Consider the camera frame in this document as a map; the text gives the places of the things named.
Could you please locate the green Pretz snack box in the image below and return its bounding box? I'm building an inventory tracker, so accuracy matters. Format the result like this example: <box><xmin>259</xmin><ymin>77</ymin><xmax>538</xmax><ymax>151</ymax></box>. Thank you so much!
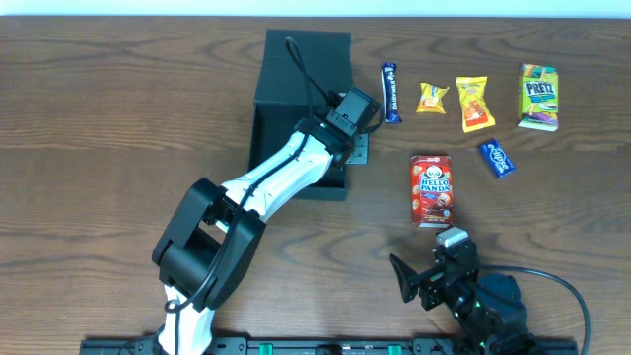
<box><xmin>518</xmin><ymin>63</ymin><xmax>559</xmax><ymax>132</ymax></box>

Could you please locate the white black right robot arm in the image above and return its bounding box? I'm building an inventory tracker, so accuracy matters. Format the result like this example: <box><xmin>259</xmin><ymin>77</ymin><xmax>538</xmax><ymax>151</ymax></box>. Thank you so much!
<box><xmin>389</xmin><ymin>239</ymin><xmax>542</xmax><ymax>354</ymax></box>

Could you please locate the small yellow snack packet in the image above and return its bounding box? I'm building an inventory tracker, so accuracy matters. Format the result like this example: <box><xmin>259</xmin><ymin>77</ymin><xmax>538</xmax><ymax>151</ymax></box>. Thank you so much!
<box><xmin>416</xmin><ymin>83</ymin><xmax>449</xmax><ymax>114</ymax></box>

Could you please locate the red Hello Panda box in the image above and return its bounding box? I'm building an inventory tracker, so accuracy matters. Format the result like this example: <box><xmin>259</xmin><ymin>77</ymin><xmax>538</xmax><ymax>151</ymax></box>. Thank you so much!
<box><xmin>410</xmin><ymin>155</ymin><xmax>455</xmax><ymax>228</ymax></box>

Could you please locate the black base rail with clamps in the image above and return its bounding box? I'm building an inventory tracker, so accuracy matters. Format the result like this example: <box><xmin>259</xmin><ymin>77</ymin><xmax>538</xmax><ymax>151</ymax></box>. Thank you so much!
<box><xmin>79</xmin><ymin>336</ymin><xmax>579</xmax><ymax>355</ymax></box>

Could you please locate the black gift box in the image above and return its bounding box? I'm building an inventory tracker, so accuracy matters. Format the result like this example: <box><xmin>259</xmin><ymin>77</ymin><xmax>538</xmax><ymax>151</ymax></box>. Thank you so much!
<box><xmin>248</xmin><ymin>29</ymin><xmax>352</xmax><ymax>170</ymax></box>

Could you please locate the long yellow orange snack packet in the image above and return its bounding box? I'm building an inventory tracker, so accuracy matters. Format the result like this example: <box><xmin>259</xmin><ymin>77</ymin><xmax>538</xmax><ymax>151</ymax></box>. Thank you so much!
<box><xmin>456</xmin><ymin>76</ymin><xmax>496</xmax><ymax>133</ymax></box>

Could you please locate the blue Eclipse mint tin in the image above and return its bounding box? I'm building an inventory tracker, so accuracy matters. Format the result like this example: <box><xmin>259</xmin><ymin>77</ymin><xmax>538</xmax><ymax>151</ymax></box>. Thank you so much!
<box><xmin>478</xmin><ymin>139</ymin><xmax>515</xmax><ymax>178</ymax></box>

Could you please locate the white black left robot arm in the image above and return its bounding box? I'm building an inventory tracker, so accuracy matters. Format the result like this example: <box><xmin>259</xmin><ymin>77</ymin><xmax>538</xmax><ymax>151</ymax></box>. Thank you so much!
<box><xmin>152</xmin><ymin>87</ymin><xmax>381</xmax><ymax>354</ymax></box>

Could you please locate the blue Dairy Milk chocolate bar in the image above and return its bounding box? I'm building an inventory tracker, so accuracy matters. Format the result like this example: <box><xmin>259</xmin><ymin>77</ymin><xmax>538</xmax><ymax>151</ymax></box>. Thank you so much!
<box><xmin>381</xmin><ymin>63</ymin><xmax>402</xmax><ymax>124</ymax></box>

